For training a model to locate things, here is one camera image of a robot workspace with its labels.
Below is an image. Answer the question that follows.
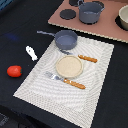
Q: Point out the striped beige placemat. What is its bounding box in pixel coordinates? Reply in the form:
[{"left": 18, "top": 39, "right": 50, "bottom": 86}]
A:
[{"left": 14, "top": 36, "right": 114, "bottom": 128}]

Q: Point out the fork with wooden handle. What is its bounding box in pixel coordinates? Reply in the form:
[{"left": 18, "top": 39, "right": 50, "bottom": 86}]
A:
[{"left": 45, "top": 72, "right": 86, "bottom": 89}]

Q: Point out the small grey frying pan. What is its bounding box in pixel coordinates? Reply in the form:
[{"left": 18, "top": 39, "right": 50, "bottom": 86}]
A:
[{"left": 38, "top": 30, "right": 78, "bottom": 50}]

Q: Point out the knife with wooden handle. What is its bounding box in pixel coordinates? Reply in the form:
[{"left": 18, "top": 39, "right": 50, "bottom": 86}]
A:
[{"left": 59, "top": 49, "right": 98, "bottom": 63}]

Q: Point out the cream bowl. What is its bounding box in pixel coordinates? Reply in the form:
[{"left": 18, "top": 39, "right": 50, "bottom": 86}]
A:
[{"left": 119, "top": 5, "right": 128, "bottom": 30}]

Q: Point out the black stove burner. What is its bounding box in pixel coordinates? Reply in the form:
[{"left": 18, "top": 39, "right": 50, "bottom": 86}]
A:
[{"left": 60, "top": 9, "right": 76, "bottom": 20}]

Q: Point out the round beige plate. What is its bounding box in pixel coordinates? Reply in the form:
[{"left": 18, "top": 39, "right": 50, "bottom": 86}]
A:
[{"left": 56, "top": 55, "right": 83, "bottom": 78}]

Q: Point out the large grey cooking pot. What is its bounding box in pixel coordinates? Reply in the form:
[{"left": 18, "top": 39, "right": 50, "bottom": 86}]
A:
[{"left": 78, "top": 0, "right": 105, "bottom": 24}]

